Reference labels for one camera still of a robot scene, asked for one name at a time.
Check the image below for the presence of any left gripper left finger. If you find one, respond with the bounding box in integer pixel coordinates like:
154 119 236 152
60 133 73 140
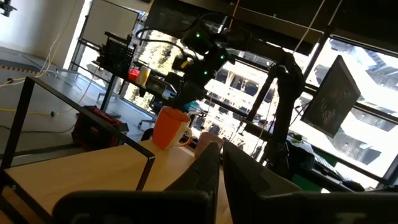
164 141 222 203

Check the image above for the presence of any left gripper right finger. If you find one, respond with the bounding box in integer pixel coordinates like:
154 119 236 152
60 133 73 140
222 141 303 224

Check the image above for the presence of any purple and white mug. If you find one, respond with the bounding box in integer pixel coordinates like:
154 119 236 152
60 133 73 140
194 131 224 159

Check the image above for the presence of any orange mug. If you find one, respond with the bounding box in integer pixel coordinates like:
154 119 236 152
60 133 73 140
151 105 194 151

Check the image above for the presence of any cream cup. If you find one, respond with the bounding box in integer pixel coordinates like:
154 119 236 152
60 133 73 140
136 65 152 86

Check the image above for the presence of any red cup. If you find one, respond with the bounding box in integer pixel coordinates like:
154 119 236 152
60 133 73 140
128 68 141 83

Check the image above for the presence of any black perforated rack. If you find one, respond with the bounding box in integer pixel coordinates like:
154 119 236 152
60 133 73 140
98 30 137 75

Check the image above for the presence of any black background desk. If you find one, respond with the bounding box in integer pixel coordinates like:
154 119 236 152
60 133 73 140
70 37 178 113

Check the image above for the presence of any white board panel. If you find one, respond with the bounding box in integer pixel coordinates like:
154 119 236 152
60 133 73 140
82 0 140 48

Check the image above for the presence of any red black tool case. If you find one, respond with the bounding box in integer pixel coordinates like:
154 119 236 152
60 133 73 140
71 105 129 152

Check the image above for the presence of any black monitor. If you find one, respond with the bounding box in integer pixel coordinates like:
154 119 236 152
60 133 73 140
300 55 362 139

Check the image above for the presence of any yellow hanging cable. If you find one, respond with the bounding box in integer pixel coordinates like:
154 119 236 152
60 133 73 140
228 0 241 30

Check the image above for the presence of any white hanging cord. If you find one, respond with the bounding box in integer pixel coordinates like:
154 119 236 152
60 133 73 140
292 0 327 54

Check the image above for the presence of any black floor cable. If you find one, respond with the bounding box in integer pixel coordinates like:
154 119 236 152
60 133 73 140
0 124 76 135

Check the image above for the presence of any yellow floor cable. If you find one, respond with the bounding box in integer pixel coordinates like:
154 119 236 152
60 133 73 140
0 107 58 118

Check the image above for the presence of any black frame wooden shelf rack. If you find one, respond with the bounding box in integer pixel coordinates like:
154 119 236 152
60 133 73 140
0 76 195 215

